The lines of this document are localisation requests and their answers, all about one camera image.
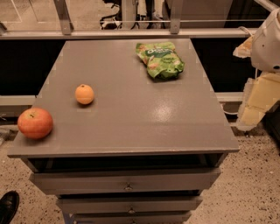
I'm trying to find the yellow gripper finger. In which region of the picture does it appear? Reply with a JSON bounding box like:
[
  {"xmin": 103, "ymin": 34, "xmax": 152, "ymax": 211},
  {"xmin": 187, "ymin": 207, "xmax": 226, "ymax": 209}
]
[
  {"xmin": 233, "ymin": 37, "xmax": 253, "ymax": 59},
  {"xmin": 236, "ymin": 73, "xmax": 280, "ymax": 131}
]

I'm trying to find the small orange fruit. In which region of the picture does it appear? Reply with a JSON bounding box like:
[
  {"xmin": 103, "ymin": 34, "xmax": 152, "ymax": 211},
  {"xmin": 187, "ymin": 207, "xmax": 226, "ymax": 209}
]
[{"xmin": 75, "ymin": 84, "xmax": 95, "ymax": 105}]

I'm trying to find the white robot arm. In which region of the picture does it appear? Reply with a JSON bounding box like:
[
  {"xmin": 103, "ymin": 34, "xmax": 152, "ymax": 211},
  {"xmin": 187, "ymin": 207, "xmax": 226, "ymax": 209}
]
[{"xmin": 233, "ymin": 8, "xmax": 280, "ymax": 131}]

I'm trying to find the green rice chip bag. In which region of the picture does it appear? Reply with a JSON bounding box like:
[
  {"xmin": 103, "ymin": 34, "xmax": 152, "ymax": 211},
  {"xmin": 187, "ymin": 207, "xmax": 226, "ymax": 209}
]
[{"xmin": 136, "ymin": 42, "xmax": 185, "ymax": 80}]

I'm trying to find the grey drawer cabinet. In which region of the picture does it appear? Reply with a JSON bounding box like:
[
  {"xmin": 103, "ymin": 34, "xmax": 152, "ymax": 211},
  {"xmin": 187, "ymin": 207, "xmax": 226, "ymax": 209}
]
[{"xmin": 7, "ymin": 38, "xmax": 241, "ymax": 224}]

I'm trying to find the black office chair base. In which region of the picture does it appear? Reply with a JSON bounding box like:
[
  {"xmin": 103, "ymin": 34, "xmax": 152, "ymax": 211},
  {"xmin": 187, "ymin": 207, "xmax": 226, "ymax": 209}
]
[{"xmin": 100, "ymin": 0, "xmax": 138, "ymax": 30}]

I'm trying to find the grey metal railing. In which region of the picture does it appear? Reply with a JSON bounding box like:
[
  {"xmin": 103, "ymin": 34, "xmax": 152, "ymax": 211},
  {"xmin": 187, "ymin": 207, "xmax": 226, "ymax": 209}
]
[{"xmin": 0, "ymin": 0, "xmax": 256, "ymax": 39}]

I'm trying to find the red apple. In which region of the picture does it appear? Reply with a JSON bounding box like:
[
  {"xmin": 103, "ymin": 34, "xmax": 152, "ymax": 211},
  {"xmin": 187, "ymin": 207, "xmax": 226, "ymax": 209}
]
[{"xmin": 17, "ymin": 108, "xmax": 53, "ymax": 139}]

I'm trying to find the bottom grey drawer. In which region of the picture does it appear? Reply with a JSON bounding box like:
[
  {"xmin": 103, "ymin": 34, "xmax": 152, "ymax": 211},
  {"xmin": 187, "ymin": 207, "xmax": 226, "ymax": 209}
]
[{"xmin": 74, "ymin": 212, "xmax": 191, "ymax": 224}]

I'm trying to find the grey drawer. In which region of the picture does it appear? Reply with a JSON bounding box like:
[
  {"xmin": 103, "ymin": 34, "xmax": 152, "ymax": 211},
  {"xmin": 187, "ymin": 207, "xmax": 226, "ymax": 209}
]
[
  {"xmin": 74, "ymin": 212, "xmax": 191, "ymax": 224},
  {"xmin": 30, "ymin": 168, "xmax": 221, "ymax": 195},
  {"xmin": 57, "ymin": 196, "xmax": 202, "ymax": 214}
]

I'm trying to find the middle grey drawer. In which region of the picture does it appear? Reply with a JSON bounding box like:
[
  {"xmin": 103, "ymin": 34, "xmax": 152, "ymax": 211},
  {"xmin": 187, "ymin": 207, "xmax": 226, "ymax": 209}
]
[{"xmin": 57, "ymin": 196, "xmax": 202, "ymax": 214}]

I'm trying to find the top grey drawer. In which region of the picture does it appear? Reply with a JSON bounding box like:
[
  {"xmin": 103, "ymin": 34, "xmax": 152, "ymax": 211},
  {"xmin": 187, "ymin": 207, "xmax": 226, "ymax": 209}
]
[{"xmin": 30, "ymin": 168, "xmax": 221, "ymax": 195}]

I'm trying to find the black shoe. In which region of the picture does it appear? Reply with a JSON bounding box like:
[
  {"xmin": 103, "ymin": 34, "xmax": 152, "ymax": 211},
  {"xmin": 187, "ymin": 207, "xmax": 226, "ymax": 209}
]
[{"xmin": 0, "ymin": 191, "xmax": 19, "ymax": 224}]

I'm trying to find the white cable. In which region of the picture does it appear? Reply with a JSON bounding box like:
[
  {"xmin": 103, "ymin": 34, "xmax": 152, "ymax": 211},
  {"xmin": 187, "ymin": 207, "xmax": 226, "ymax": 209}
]
[{"xmin": 237, "ymin": 25, "xmax": 254, "ymax": 38}]

